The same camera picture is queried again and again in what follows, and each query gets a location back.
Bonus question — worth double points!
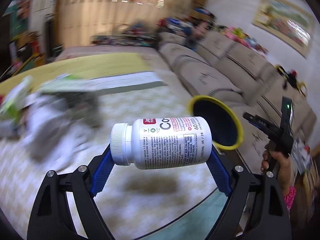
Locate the framed landscape painting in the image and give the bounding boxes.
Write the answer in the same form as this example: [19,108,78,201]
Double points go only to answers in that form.
[252,0,315,57]

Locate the green white plastic bottle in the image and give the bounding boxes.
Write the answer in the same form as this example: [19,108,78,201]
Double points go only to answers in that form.
[1,75,33,123]

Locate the yellow rimmed trash bin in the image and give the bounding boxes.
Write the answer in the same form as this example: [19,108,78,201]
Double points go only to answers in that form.
[188,95,244,151]

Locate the black yellow plush toy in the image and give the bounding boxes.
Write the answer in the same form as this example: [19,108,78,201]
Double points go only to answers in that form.
[275,65,308,98]

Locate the white standing air conditioner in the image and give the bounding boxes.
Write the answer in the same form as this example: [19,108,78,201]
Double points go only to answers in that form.
[28,0,57,35]

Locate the green grey drink carton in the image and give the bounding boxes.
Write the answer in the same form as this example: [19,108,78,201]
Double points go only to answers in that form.
[38,76,98,107]

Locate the person's right hand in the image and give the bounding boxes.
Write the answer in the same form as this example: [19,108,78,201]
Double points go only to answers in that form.
[260,144,291,196]

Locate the pile of plush toys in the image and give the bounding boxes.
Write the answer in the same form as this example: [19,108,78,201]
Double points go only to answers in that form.
[217,26,269,57]

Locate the beige sofa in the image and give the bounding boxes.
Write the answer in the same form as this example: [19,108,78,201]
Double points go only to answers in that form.
[158,31,317,173]

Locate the white supplement pill bottle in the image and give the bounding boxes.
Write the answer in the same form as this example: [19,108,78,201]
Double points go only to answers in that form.
[110,116,212,170]

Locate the cream curtains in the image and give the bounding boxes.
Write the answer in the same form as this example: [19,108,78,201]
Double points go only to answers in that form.
[59,0,191,48]

